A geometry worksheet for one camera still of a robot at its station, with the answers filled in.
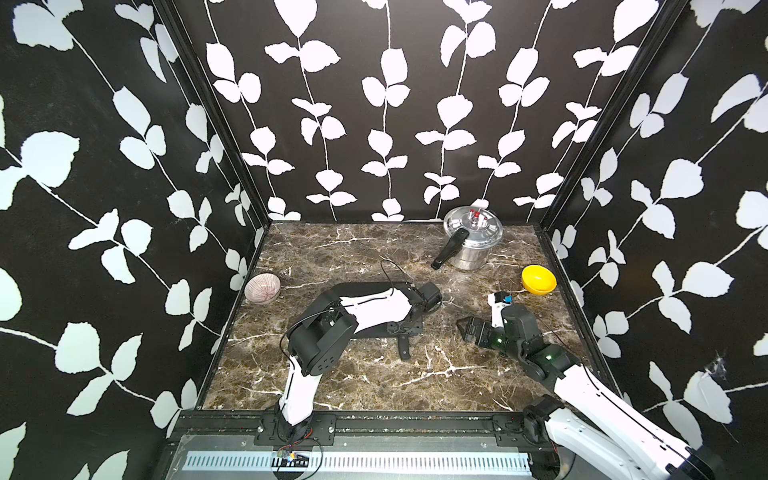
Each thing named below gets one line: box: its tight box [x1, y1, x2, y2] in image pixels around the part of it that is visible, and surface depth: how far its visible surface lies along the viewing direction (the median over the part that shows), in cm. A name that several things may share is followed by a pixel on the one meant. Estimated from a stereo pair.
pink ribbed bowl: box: [244, 272, 281, 304], surface depth 100 cm
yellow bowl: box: [521, 265, 557, 295], surface depth 103 cm
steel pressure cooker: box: [431, 206, 504, 271], surface depth 102 cm
